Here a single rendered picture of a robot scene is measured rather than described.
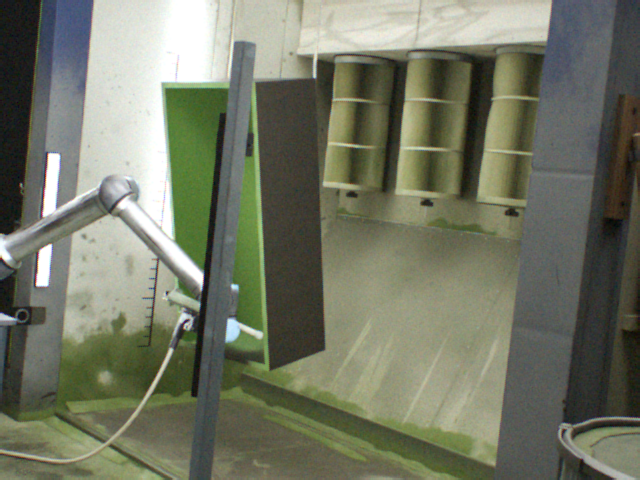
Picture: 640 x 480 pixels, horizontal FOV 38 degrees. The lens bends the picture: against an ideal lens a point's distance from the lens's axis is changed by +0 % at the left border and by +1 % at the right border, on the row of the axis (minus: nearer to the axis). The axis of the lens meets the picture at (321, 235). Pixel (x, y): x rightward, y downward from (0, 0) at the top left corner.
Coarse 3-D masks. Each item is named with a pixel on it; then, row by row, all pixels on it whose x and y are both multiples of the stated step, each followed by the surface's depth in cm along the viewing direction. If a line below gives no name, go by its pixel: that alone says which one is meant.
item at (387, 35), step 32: (320, 0) 509; (352, 0) 490; (384, 0) 472; (416, 0) 456; (448, 0) 440; (480, 0) 426; (512, 0) 412; (544, 0) 400; (320, 32) 508; (352, 32) 489; (384, 32) 471; (416, 32) 455; (448, 32) 439; (480, 32) 425; (512, 32) 412; (544, 32) 398
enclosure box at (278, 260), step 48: (192, 96) 418; (288, 96) 378; (192, 144) 421; (288, 144) 381; (192, 192) 424; (288, 192) 384; (192, 240) 427; (240, 240) 439; (288, 240) 388; (240, 288) 445; (288, 288) 391; (192, 336) 433; (240, 336) 436; (288, 336) 394
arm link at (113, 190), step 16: (112, 176) 341; (112, 192) 334; (128, 192) 336; (112, 208) 334; (128, 208) 334; (128, 224) 335; (144, 224) 334; (144, 240) 335; (160, 240) 333; (160, 256) 334; (176, 256) 333; (176, 272) 333; (192, 272) 332; (192, 288) 332
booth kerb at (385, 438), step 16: (256, 384) 510; (272, 384) 499; (272, 400) 499; (288, 400) 489; (304, 400) 480; (320, 416) 470; (336, 416) 461; (352, 416) 453; (352, 432) 452; (368, 432) 444; (384, 432) 436; (400, 432) 429; (384, 448) 436; (400, 448) 428; (416, 448) 421; (432, 448) 414; (448, 448) 408; (432, 464) 414; (448, 464) 407; (464, 464) 400; (480, 464) 394
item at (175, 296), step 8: (176, 288) 370; (168, 296) 366; (176, 296) 368; (184, 296) 370; (176, 304) 369; (184, 304) 370; (192, 304) 372; (176, 328) 372; (240, 328) 387; (248, 328) 389; (176, 336) 370; (256, 336) 392; (176, 344) 370
